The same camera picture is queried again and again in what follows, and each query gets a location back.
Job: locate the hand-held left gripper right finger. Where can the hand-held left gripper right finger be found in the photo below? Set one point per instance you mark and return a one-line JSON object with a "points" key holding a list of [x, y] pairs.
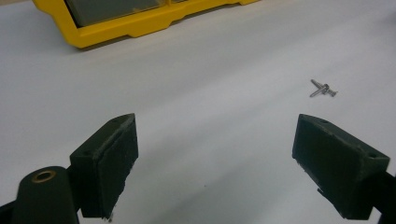
{"points": [[339, 168]]}

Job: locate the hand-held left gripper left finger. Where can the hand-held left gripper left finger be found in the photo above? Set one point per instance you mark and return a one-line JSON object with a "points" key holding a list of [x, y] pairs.
{"points": [[106, 168]]}

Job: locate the small silver screw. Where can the small silver screw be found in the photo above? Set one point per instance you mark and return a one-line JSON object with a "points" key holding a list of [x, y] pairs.
{"points": [[315, 93], [316, 83]]}

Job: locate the yellow drawer organizer case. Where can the yellow drawer organizer case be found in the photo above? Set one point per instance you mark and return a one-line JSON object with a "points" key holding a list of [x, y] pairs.
{"points": [[124, 29]]}

